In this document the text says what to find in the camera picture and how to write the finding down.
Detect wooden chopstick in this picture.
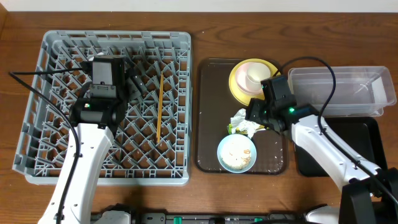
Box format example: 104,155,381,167
156,72,164,143
157,72,164,128

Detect white paper napkin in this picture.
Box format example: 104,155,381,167
230,108,266,139

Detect light blue bowl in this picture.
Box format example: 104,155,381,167
217,134,257,174

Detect food scraps rice pile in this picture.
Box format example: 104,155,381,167
221,139,251,170

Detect green yellow snack wrapper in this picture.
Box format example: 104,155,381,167
228,123,248,136

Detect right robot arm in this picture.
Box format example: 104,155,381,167
246,95,397,223

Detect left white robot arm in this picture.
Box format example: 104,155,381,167
39,68,144,223

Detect grey dishwasher rack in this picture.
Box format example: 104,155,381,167
12,30,193,186

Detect clear plastic waste bin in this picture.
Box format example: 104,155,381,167
288,66,397,117

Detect black waste tray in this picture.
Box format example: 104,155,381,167
294,117,388,177

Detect yellow plate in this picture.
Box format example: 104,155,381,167
228,58,279,106

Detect cream white cup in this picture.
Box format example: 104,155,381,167
246,62,271,93

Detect pink bowl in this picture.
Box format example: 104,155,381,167
236,62,262,95

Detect dark brown serving tray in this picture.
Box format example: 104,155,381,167
194,58,289,175

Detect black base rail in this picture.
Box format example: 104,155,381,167
90,203,308,224

